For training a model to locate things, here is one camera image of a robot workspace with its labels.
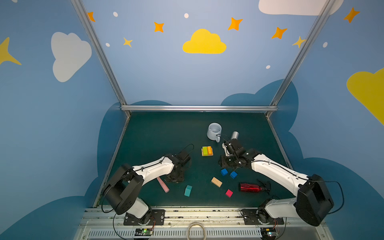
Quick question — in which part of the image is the purple pink toy spatula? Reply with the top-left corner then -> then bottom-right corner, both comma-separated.
157,177 -> 170,193

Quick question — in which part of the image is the left green circuit board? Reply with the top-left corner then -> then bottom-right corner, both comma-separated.
134,229 -> 154,238

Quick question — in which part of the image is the beige cable loop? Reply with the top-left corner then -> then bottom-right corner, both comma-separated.
186,221 -> 208,240

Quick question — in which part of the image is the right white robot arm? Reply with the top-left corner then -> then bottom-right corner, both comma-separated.
220,139 -> 334,227

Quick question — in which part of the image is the aluminium back frame rail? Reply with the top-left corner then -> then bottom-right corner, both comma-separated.
121,105 -> 278,112

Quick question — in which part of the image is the front aluminium rail base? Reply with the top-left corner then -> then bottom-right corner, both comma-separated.
74,206 -> 333,240

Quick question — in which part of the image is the teal block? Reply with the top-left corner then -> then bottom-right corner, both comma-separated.
184,185 -> 193,197

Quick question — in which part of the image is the lime green block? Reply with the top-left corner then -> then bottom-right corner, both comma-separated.
202,147 -> 208,155

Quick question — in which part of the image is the blue cube left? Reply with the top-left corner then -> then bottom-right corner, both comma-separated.
221,169 -> 228,176

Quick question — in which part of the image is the red spray bottle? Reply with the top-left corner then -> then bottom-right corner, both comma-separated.
239,180 -> 271,195

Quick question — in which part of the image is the orange yellow block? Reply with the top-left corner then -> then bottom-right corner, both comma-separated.
207,146 -> 213,156

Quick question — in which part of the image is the right green circuit board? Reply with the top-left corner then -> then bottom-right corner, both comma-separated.
260,228 -> 277,240

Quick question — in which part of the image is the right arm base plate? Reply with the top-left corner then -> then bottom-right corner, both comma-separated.
240,209 -> 285,225

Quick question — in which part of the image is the tan wood block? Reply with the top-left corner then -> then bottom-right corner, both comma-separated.
211,177 -> 223,188

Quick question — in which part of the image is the aluminium left corner post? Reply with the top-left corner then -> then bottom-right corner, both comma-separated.
71,0 -> 127,107

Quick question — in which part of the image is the blue cube right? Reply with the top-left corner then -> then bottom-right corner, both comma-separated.
230,171 -> 238,179

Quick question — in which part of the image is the green circuit board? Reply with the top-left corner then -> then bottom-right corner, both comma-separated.
134,229 -> 154,238
260,228 -> 277,240

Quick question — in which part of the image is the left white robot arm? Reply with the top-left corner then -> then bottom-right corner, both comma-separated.
102,150 -> 191,225

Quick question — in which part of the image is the silver spray bottle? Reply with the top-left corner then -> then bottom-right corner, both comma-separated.
231,131 -> 239,140

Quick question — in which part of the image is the aluminium corner post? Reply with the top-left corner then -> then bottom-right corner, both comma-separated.
266,0 -> 336,120
71,0 -> 127,107

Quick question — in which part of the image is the light blue ceramic mug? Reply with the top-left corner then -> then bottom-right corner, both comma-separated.
207,123 -> 222,143

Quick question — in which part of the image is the magenta cube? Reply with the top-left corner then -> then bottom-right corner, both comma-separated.
226,190 -> 233,198

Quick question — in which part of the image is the aluminium right corner post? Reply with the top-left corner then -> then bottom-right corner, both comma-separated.
266,0 -> 336,120

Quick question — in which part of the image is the blue cube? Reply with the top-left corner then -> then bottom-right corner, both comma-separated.
221,169 -> 228,176
230,171 -> 238,179

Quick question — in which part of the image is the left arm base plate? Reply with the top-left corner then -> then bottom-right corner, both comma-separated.
124,209 -> 165,226

